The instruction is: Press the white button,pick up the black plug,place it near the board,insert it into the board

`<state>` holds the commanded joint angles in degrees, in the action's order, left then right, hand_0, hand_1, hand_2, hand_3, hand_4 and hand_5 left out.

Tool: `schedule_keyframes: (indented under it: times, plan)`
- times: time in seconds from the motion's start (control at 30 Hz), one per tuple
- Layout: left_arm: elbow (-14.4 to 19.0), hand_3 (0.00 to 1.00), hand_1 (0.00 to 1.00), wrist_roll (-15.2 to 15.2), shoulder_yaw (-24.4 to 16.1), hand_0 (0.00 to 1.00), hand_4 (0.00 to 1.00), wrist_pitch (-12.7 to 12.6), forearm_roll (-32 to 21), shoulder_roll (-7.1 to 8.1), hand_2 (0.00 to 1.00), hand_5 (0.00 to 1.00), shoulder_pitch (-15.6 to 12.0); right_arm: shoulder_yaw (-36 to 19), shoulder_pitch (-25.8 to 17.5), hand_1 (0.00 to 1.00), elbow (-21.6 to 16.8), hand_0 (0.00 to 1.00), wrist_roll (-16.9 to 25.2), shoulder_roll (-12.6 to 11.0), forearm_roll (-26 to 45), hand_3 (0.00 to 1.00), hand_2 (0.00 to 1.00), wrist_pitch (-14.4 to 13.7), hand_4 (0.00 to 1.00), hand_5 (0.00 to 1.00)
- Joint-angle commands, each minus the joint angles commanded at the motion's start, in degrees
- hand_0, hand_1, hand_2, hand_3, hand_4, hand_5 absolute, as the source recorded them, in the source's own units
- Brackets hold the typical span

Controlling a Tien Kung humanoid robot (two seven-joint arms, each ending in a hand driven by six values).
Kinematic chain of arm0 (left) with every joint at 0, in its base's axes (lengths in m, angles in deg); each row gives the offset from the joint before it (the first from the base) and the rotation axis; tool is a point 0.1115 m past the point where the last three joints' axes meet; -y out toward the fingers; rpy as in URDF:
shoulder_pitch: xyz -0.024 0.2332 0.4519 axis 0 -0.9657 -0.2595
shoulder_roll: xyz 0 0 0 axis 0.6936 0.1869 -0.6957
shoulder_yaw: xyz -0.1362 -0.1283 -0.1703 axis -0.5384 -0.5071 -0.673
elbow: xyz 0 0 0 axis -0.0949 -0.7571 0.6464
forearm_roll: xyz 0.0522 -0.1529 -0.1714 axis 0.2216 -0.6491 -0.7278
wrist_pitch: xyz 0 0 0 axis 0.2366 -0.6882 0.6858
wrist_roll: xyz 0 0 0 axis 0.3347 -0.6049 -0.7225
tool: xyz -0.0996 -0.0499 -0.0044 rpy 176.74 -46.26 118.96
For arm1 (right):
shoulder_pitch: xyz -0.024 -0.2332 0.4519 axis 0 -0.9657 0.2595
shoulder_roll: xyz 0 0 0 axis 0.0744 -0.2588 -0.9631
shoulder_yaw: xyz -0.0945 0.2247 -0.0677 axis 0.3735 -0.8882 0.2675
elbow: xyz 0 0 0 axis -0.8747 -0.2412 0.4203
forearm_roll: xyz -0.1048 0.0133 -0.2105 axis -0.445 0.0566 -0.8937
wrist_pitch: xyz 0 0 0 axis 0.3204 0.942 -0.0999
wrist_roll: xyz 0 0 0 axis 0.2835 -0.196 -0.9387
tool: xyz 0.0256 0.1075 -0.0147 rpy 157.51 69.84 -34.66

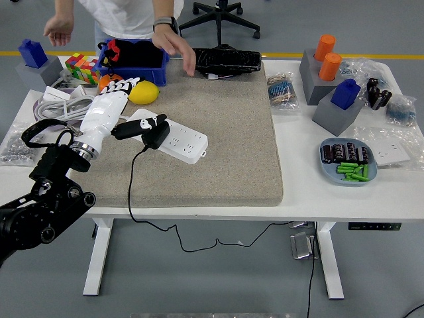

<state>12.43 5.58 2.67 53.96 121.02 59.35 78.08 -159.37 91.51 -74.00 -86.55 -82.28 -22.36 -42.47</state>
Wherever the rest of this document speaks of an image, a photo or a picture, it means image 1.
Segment black cloth pouch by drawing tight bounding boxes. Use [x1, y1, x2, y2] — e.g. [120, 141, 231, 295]
[97, 38, 165, 79]

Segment white table leg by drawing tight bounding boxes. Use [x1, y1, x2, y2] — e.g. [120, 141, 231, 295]
[82, 218, 115, 296]
[316, 221, 345, 300]

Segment yellow lemon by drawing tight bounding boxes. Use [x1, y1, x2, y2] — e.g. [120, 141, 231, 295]
[128, 81, 160, 105]

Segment black office chair base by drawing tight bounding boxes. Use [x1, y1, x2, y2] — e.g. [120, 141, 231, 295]
[178, 0, 262, 47]

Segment orange cylinder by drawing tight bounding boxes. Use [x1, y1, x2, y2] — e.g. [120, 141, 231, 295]
[313, 34, 337, 62]
[318, 52, 343, 82]

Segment black capacitors bundle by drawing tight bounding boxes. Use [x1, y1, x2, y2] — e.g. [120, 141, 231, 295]
[366, 78, 393, 110]

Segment metal floor box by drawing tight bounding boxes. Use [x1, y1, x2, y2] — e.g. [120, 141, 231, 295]
[290, 231, 319, 260]

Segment person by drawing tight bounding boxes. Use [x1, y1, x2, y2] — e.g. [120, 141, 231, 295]
[94, 0, 185, 54]

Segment clear bag of small parts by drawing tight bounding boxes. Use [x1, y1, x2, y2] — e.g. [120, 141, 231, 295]
[339, 56, 398, 83]

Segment white coiled cable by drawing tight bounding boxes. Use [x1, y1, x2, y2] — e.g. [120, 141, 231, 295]
[34, 95, 132, 123]

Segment white wall socket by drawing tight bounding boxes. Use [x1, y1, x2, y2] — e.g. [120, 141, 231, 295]
[370, 138, 411, 167]

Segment clear plastic bag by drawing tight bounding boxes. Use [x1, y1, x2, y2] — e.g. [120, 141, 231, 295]
[352, 125, 424, 172]

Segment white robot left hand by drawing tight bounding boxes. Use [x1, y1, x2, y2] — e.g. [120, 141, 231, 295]
[78, 76, 168, 152]

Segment thin black plug cord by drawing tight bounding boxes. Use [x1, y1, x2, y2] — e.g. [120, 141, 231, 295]
[127, 145, 299, 253]

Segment black floor cable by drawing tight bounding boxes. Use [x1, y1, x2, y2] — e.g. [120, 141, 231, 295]
[306, 221, 319, 318]
[403, 303, 424, 318]

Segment blue plastic block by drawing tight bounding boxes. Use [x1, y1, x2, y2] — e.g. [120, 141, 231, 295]
[17, 39, 49, 70]
[331, 78, 361, 110]

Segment bag of blue components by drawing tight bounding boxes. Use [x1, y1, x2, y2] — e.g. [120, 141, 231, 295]
[385, 94, 417, 127]

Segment person's left hand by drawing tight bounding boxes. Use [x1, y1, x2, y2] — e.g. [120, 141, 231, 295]
[152, 25, 197, 76]

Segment grey-brown mat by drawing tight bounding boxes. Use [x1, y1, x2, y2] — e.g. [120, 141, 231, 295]
[68, 59, 284, 208]

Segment bag of metal screws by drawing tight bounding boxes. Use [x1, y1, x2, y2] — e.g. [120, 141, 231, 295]
[0, 123, 40, 166]

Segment orange fruit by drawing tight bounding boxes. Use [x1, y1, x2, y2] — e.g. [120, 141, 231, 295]
[98, 74, 123, 93]

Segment person's right hand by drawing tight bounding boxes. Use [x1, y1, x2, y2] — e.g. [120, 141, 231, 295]
[43, 15, 76, 46]

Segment black table control panel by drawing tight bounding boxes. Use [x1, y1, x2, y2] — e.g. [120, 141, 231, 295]
[347, 222, 401, 231]

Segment black plug adapter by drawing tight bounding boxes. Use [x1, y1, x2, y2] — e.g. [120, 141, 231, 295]
[141, 121, 172, 150]

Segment colourful cube puzzle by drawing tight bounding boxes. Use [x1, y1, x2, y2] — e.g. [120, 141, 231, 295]
[64, 52, 100, 84]

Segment bag of striped resistors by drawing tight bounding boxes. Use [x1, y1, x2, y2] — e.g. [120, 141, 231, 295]
[266, 71, 302, 115]

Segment white power strip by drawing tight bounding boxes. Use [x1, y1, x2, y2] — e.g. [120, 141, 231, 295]
[127, 108, 209, 165]

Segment black wristwatch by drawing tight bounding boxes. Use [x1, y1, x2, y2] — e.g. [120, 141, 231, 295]
[152, 15, 180, 34]

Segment blue plastic bin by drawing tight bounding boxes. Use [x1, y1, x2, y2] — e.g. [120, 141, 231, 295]
[94, 38, 170, 87]

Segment white connector with wires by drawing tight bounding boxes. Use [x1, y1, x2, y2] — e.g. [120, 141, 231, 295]
[202, 72, 242, 80]

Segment grey two-hole block holder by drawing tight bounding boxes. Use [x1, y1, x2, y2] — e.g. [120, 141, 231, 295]
[298, 48, 342, 106]

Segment blue-grey plate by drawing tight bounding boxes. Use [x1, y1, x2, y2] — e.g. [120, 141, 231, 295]
[319, 137, 378, 187]

